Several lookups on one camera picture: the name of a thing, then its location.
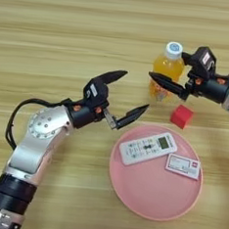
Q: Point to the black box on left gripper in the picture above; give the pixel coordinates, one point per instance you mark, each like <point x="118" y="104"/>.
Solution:
<point x="95" y="92"/>

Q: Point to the white and red card box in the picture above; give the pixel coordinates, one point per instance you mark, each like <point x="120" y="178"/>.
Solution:
<point x="183" y="166"/>

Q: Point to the red cube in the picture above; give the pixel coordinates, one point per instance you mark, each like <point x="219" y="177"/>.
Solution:
<point x="181" y="116"/>

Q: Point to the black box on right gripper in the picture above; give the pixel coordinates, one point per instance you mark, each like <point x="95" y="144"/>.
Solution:
<point x="203" y="62"/>

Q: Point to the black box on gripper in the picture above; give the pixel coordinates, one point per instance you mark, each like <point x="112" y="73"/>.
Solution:
<point x="203" y="62"/>
<point x="95" y="92"/>

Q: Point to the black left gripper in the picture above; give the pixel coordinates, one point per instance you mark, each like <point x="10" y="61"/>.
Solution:
<point x="85" y="115"/>

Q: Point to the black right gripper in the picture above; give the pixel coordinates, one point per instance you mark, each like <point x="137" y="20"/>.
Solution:
<point x="213" y="87"/>

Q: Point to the orange juice bottle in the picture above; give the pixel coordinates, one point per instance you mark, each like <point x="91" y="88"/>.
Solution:
<point x="168" y="67"/>

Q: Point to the white remote control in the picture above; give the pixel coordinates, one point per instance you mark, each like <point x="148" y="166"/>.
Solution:
<point x="148" y="149"/>

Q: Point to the pink round plate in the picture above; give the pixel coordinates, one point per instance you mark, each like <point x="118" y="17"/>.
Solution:
<point x="152" y="195"/>

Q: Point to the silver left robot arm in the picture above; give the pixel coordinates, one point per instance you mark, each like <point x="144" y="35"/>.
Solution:
<point x="35" y="149"/>

